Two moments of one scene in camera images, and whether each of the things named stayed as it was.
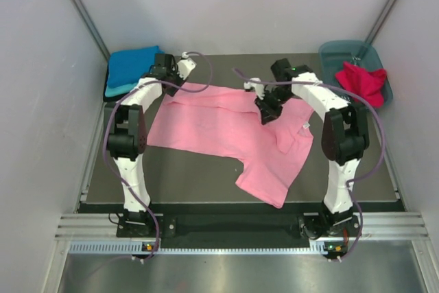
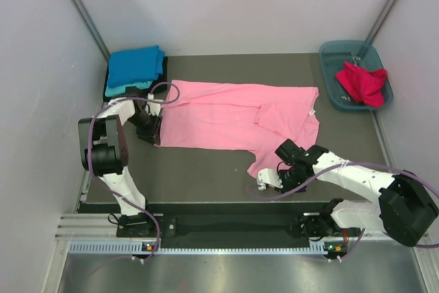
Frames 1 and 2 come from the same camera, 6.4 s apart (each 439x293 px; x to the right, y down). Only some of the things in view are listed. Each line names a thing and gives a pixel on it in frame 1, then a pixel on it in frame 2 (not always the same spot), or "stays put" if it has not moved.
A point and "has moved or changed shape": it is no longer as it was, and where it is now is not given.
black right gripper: [269, 113] → [286, 188]
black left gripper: [171, 91] → [152, 134]
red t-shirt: [364, 82] stays put
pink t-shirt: [227, 124] has moved or changed shape
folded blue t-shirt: [128, 66] stays put
